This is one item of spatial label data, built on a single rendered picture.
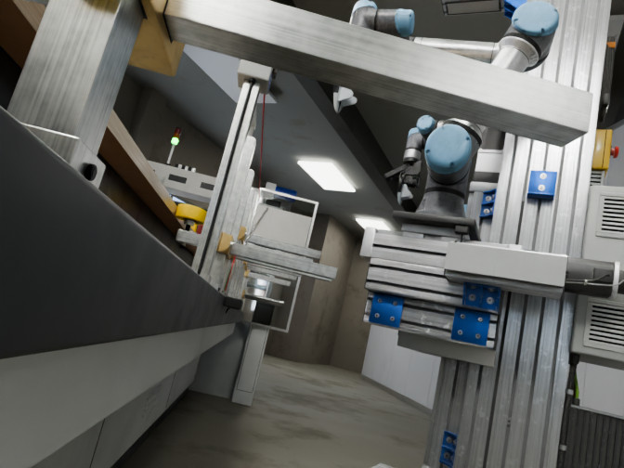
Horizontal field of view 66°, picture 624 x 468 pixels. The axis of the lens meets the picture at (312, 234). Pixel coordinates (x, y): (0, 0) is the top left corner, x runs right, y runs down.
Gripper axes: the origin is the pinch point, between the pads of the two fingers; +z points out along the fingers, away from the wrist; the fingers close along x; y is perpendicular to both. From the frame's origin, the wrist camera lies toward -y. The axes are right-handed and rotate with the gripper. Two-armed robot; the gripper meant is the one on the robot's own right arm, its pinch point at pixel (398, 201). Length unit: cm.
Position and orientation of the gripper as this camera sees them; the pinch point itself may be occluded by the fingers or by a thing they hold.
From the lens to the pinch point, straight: 223.1
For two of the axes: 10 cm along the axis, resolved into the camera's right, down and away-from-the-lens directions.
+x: 3.8, 2.7, 8.8
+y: 9.0, 1.2, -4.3
